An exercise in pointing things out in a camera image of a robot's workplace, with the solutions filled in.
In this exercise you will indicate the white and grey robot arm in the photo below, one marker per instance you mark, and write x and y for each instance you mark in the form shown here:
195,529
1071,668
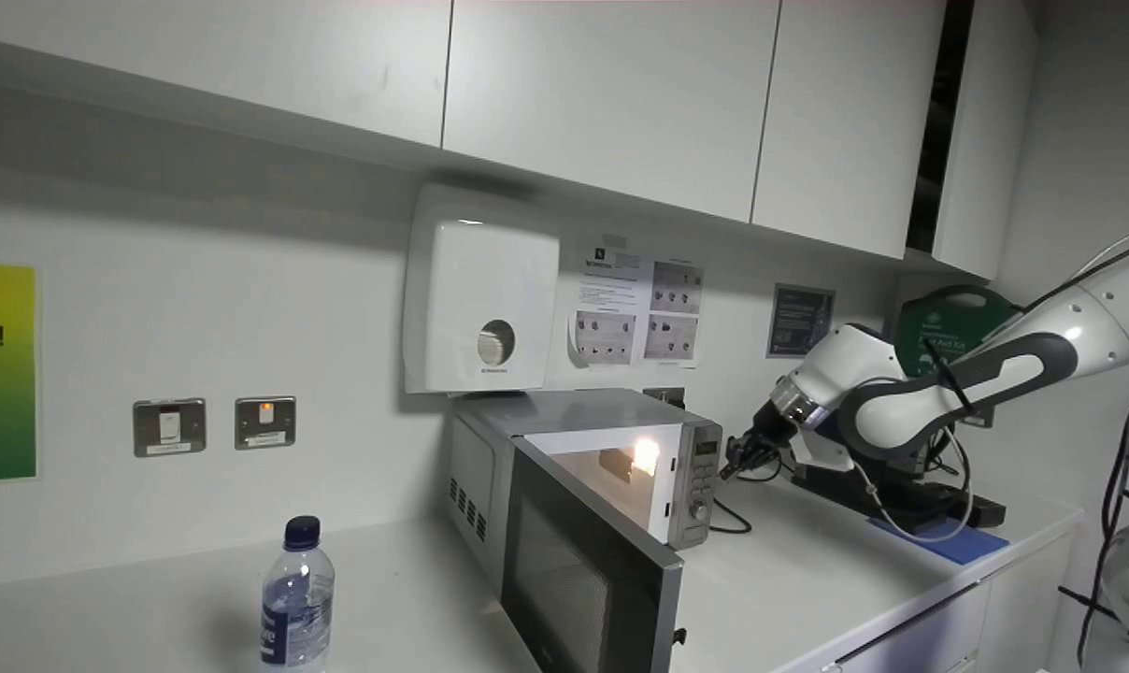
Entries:
1036,350

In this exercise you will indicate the white base cabinet drawer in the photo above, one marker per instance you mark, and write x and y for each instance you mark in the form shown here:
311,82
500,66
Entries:
961,637

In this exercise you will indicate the steel wall socket plate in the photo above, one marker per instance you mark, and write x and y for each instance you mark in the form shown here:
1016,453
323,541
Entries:
267,423

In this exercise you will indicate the white paper notice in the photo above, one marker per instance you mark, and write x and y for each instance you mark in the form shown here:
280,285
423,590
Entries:
608,280

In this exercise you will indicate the wide white upper cabinet door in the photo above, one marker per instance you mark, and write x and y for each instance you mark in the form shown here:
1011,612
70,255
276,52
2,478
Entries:
214,48

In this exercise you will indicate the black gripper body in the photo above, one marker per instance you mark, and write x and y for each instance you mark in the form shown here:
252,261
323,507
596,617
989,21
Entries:
772,433

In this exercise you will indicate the dark framed wall sign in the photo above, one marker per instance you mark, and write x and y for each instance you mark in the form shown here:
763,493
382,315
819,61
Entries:
802,321

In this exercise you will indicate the white double wall socket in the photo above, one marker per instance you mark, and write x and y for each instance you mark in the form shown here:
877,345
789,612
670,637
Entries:
604,339
670,339

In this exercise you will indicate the microwave door with dark window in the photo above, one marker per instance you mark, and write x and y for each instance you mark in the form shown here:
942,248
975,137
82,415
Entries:
578,586

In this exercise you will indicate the black countertop machine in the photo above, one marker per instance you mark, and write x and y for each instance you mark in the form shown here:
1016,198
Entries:
960,511

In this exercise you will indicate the white paper towel dispenser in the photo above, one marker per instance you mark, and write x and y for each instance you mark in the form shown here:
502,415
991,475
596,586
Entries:
475,301

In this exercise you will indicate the clear water bottle blue cap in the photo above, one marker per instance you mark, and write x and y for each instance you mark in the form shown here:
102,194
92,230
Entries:
297,612

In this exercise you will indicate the brown item inside microwave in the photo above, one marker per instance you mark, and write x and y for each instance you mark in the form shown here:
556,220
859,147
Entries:
616,465

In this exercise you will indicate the silver microwave oven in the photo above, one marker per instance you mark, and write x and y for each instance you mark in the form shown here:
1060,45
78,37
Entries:
565,414

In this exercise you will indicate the green wall sign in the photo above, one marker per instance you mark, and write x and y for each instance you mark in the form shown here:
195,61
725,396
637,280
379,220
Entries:
944,319

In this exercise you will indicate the narrow white upper cabinet door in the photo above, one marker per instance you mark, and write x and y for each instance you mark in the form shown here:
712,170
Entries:
989,124

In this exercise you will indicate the blue mat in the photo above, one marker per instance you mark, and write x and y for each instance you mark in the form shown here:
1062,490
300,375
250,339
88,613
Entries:
950,544

